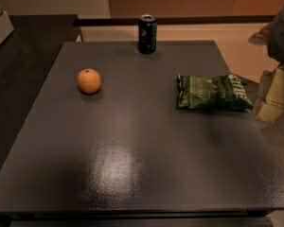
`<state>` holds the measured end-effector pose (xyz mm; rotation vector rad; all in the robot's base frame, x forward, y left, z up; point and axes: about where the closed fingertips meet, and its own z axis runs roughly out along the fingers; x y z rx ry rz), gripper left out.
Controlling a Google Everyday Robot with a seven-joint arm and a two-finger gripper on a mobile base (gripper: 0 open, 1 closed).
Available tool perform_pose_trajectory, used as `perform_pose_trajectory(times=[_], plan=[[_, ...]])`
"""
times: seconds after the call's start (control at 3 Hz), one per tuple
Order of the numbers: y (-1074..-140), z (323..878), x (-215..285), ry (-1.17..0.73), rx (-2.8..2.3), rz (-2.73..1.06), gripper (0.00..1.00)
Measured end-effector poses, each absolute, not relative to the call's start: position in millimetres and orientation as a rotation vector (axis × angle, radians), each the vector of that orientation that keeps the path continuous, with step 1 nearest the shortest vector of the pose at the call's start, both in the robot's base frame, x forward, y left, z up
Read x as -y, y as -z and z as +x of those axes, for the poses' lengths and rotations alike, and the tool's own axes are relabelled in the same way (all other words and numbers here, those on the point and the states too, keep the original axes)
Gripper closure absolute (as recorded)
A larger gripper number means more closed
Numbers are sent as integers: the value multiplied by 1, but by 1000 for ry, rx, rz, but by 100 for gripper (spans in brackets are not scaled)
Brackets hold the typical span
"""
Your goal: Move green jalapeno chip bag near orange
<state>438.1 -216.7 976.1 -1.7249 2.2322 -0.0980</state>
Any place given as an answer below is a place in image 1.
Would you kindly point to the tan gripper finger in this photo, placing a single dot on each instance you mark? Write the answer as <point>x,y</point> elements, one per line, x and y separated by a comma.
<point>269,105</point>

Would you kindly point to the orange fruit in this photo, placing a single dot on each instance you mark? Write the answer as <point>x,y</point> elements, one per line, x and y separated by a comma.
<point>89,81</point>

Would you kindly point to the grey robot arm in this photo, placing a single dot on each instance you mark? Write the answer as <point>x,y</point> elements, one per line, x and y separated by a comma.
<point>272,35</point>

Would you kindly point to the dark blue soda can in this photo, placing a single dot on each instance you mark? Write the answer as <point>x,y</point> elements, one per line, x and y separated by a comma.
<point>147,26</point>

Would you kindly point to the green jalapeno chip bag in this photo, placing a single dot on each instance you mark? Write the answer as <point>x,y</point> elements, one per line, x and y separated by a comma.
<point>224,93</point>

